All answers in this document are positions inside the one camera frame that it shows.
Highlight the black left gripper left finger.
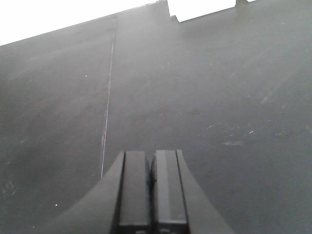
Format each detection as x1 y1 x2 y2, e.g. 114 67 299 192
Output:
32 151 151 234

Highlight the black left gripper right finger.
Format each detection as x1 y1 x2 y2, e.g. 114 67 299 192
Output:
151 150 234 234

